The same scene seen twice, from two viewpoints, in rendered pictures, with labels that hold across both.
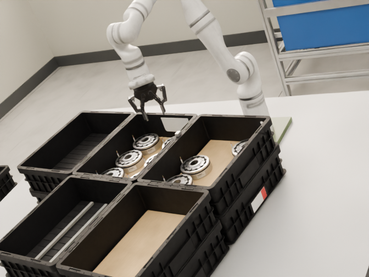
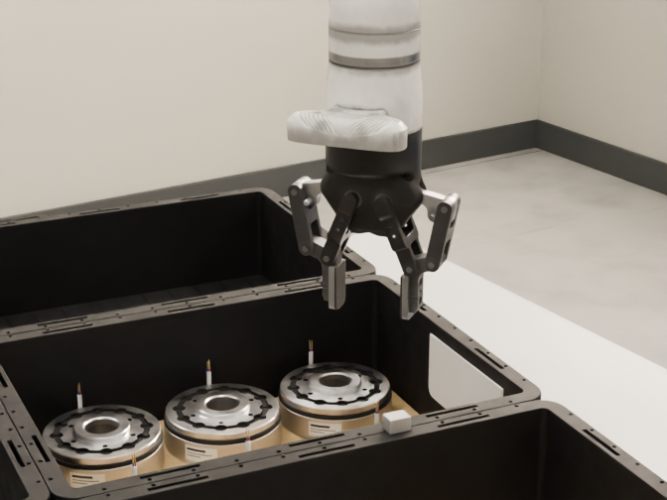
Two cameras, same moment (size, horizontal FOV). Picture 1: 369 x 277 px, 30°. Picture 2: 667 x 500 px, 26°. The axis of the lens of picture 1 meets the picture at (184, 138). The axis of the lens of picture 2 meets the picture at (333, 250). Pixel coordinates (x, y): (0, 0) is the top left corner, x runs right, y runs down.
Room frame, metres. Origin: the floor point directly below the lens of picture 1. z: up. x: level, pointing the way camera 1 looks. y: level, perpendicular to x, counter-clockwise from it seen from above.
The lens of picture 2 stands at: (1.16, -0.30, 1.44)
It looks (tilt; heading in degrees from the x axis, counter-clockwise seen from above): 20 degrees down; 21
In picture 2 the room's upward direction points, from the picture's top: straight up
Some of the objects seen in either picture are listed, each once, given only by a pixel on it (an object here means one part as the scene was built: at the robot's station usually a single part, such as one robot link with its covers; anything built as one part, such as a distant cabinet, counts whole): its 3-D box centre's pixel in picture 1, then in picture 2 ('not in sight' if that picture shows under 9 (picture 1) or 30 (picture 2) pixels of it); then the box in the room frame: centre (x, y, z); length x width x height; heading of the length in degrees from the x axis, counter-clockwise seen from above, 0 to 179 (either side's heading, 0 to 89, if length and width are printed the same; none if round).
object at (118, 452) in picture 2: (110, 176); (101, 434); (2.12, 0.29, 0.86); 0.10 x 0.10 x 0.01
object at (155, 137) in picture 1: (145, 141); (334, 387); (2.28, 0.14, 0.86); 0.10 x 0.10 x 0.01
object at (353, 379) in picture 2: (145, 140); (334, 382); (2.28, 0.14, 0.86); 0.05 x 0.05 x 0.01
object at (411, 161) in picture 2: (144, 88); (373, 174); (2.18, 0.07, 1.10); 0.08 x 0.08 x 0.09
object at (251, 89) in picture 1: (245, 77); not in sight; (2.27, -0.28, 0.96); 0.09 x 0.09 x 0.17; 43
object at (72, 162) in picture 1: (82, 153); (141, 310); (2.36, 0.38, 0.87); 0.40 x 0.30 x 0.11; 136
